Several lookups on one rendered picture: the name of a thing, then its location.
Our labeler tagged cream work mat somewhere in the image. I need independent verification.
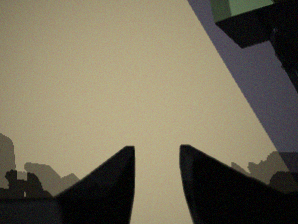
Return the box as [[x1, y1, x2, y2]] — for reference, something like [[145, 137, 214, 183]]
[[0, 0, 298, 224]]

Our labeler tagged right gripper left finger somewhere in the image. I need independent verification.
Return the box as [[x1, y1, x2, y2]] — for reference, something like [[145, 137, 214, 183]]
[[0, 146, 135, 224]]

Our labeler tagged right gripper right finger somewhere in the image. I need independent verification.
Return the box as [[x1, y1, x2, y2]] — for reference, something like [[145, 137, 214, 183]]
[[179, 144, 298, 224]]

